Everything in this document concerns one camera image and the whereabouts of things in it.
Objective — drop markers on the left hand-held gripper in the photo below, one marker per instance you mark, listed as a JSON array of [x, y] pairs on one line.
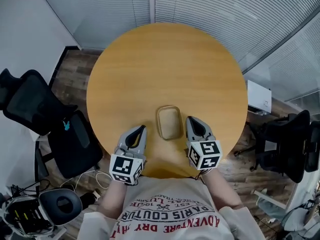
[[123, 166]]

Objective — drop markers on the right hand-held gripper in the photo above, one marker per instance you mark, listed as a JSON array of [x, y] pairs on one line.
[[205, 154]]

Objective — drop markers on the tan rectangular container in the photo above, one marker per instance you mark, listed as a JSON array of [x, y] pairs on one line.
[[169, 121]]

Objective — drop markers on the person's right forearm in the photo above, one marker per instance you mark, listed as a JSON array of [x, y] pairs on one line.
[[222, 189]]

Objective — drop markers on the person's left forearm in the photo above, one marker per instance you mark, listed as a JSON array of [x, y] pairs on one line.
[[112, 199]]

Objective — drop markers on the black mesh office chair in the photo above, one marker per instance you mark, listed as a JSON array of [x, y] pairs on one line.
[[285, 144], [67, 144]]

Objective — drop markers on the small teal clip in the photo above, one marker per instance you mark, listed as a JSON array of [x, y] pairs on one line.
[[66, 125]]

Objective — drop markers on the round wooden table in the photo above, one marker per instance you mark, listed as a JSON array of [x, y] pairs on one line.
[[165, 69]]

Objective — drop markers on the white flat box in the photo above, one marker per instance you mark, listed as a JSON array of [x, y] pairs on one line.
[[258, 96]]

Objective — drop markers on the white printed t-shirt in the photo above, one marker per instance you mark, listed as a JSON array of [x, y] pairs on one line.
[[172, 209]]

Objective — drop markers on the white chair base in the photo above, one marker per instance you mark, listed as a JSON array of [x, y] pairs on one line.
[[270, 199]]

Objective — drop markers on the white window blinds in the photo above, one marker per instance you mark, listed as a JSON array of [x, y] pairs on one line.
[[225, 16]]

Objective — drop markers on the white open equipment case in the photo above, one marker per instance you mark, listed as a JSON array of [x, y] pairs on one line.
[[25, 214]]

